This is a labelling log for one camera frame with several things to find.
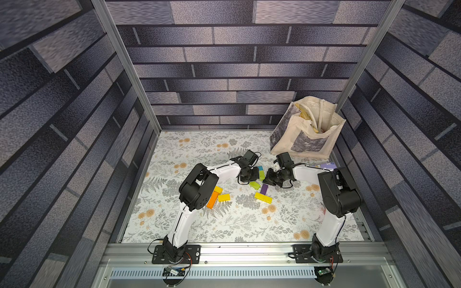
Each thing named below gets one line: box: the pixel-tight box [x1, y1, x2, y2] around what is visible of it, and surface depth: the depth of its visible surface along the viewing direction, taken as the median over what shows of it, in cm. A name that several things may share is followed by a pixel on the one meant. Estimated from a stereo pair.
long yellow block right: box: [254, 192, 274, 204], surface depth 92 cm
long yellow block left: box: [213, 186, 224, 195], surface depth 94 cm
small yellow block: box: [217, 193, 232, 203], surface depth 91 cm
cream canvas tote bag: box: [269, 96, 347, 160], surface depth 98 cm
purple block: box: [259, 183, 269, 195], surface depth 94 cm
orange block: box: [206, 190, 220, 210], surface depth 89 cm
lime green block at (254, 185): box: [249, 181, 262, 191], surface depth 96 cm
